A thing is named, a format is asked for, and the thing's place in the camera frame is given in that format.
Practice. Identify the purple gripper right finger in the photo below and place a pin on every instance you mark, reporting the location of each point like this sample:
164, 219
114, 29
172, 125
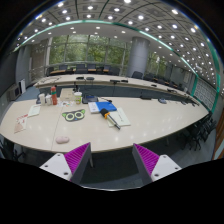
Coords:
152, 166

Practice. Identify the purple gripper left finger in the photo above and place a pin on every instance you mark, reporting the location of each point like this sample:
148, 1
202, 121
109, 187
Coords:
70, 166

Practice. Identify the pink computer mouse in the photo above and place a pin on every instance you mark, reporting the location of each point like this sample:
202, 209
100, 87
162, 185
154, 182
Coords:
62, 140

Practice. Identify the black owl-face mouse pad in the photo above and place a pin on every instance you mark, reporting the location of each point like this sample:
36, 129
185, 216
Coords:
74, 115

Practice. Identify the white open booklet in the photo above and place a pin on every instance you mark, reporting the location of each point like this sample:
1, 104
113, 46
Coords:
120, 117

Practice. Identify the black and orange tool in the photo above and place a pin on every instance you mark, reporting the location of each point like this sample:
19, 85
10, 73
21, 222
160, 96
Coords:
106, 114

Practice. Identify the white document under notebook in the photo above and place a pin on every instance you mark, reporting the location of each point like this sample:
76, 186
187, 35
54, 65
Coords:
93, 107

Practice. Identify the red and white leaflet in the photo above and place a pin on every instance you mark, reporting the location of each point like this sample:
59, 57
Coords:
20, 124

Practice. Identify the white paper sheet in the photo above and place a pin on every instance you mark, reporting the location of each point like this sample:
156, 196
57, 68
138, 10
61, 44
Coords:
34, 110

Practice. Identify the dark tablet device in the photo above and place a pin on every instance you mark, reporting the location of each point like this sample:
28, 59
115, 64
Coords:
89, 98

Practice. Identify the blue notebook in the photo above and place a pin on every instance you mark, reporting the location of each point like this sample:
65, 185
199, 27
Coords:
105, 105

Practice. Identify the white paper cup green sleeve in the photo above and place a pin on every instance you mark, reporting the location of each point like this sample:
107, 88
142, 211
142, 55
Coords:
78, 97

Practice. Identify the brown cardboard box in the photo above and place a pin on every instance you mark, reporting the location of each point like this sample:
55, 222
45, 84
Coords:
67, 94

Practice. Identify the red bottle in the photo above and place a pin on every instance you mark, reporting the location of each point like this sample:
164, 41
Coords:
54, 95

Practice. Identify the grey round pillar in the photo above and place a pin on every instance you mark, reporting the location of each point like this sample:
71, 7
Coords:
138, 56

